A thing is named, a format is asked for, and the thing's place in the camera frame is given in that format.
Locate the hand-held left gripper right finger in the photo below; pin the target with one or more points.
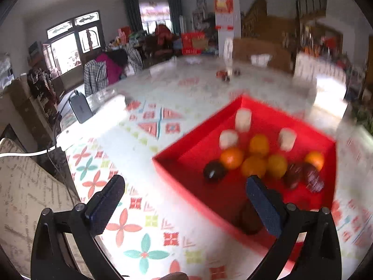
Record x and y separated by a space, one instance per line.
263 207

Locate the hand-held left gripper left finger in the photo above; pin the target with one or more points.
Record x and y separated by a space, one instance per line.
106 207

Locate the orange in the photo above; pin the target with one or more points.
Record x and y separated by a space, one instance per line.
231 158
314 159
258 144
276 166
253 166

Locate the white cup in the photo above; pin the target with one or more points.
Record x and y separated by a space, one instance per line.
287 139
228 139
243 119

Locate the white cup top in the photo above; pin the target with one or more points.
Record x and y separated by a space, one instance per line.
243 119

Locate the cluster of small dark fruits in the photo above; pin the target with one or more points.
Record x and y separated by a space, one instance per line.
227 74

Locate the dark round fruit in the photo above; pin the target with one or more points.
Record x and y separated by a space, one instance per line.
247 218
214 171

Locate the patterned tablecloth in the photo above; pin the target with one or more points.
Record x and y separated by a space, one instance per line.
131 151

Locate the beige patterned chair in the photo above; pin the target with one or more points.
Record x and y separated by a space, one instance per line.
29 195

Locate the white long box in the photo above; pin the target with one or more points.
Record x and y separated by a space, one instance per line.
90 119

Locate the grey charger block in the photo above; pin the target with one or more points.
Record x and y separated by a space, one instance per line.
80 108

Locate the plaid jacket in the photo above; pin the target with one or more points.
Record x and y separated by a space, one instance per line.
135 59
94 75

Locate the white tissue box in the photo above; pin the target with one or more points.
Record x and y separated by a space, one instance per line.
260 59

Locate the brown chair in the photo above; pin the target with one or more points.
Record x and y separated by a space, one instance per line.
262 49

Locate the glass panel door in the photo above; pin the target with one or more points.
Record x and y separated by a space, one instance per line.
70 49

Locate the red gift box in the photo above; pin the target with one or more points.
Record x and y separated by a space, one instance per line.
192 42

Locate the wooden staircase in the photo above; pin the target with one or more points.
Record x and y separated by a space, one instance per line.
262 14

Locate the window with dark curtains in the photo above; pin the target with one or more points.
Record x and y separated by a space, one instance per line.
154 13

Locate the red wall calendar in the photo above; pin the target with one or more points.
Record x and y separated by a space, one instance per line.
224 8

